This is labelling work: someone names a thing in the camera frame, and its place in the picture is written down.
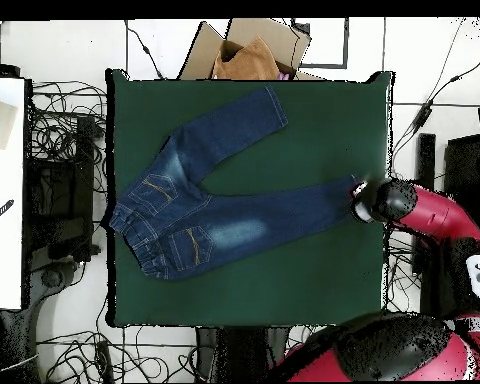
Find blue denim jeans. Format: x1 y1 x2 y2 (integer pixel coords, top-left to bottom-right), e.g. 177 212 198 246
108 84 361 281

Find dark green table cloth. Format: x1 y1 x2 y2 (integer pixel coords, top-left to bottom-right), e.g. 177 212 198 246
104 67 395 328

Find brown cardboard box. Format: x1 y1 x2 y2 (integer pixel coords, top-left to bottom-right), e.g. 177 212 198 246
177 17 325 81

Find black power strip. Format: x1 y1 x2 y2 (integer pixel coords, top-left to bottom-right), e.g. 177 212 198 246
96 339 115 383

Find black threaded rod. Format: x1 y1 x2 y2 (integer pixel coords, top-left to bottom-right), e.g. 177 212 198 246
0 198 16 231

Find white table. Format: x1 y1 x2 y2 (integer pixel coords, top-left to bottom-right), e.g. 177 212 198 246
0 76 26 311

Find tangled black cables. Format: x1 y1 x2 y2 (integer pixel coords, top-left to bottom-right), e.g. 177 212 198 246
35 325 197 383
383 231 423 313
30 79 109 193

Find black cable with adapter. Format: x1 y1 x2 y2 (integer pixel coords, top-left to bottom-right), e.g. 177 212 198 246
391 47 480 161

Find black rectangular frame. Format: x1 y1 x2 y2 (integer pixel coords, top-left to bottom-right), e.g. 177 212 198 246
290 17 350 70

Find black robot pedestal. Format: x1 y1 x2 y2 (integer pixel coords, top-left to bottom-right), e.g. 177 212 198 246
194 325 291 383

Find thin black cable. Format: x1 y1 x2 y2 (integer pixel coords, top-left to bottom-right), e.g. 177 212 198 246
124 19 165 80

